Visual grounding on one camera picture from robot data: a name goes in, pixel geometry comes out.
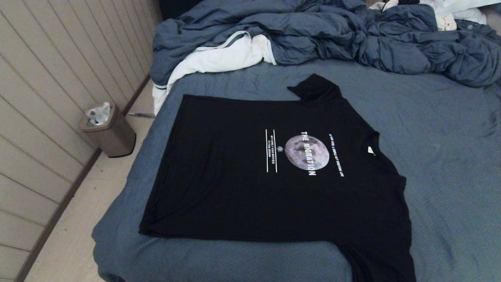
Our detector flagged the clear plastic bin liner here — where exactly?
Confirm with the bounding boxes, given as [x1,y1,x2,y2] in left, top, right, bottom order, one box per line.
[85,102,111,127]

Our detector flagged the black moon print T-shirt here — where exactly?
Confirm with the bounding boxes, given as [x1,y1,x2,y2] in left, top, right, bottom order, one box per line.
[139,73,417,282]

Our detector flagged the brown trash bin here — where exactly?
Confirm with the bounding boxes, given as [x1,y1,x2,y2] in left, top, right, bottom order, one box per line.
[79,103,137,158]

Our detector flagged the black headboard panel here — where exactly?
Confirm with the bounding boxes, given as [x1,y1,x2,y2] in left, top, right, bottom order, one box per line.
[159,0,204,21]

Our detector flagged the white blanket grey stripe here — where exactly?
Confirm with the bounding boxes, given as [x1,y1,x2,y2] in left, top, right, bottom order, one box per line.
[152,31,277,115]

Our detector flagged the crumpled blue duvet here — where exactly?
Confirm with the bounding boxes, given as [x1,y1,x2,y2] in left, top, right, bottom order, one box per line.
[150,0,501,89]

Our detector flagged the blue bed sheet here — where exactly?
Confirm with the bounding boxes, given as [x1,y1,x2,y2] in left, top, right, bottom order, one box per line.
[91,59,501,282]

